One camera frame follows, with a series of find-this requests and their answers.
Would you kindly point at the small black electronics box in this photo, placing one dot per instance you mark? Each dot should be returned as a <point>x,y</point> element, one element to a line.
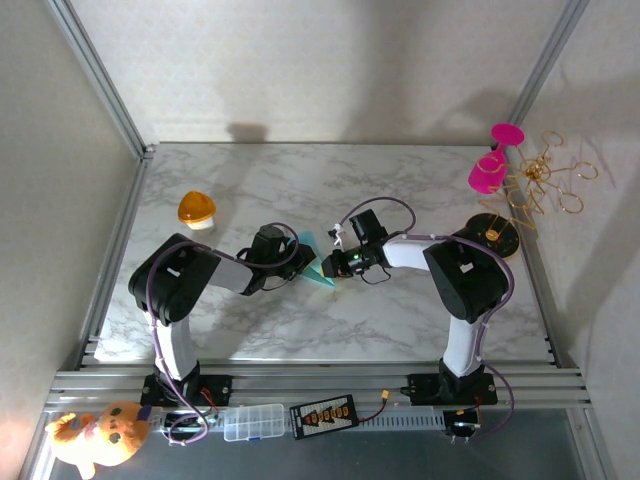
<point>462,425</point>

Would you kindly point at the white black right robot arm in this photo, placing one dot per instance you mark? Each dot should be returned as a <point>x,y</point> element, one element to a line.
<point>465,280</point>

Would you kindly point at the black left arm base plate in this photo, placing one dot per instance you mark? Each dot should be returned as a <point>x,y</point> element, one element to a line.
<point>220,387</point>

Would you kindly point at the aluminium frame post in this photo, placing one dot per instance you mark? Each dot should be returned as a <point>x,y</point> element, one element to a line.
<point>549,60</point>
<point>100,75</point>

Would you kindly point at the aluminium frame rails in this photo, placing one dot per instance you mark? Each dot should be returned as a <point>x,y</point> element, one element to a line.
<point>320,382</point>

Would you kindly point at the aluminium side rail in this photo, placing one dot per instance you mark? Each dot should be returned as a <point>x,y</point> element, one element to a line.
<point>554,356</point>
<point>116,260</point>

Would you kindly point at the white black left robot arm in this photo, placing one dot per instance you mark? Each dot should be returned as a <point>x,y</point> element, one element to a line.
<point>172,280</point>

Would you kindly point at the clear plastic organizer box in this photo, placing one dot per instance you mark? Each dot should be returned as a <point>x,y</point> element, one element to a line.
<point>252,422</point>

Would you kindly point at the pink plastic wine glass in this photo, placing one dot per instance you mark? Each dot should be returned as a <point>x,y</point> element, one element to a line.
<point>486,175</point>

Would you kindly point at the orange plush toy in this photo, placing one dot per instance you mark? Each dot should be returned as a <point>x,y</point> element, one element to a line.
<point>110,430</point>

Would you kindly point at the orange mushroom toy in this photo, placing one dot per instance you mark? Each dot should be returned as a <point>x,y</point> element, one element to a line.
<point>196,207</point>

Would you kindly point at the teal cloth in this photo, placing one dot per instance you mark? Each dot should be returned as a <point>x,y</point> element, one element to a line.
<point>320,280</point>

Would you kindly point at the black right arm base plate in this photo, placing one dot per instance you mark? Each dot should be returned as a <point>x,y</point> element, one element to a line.
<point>420,390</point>

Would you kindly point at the black charging board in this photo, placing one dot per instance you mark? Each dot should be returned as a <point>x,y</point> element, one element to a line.
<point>322,417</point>

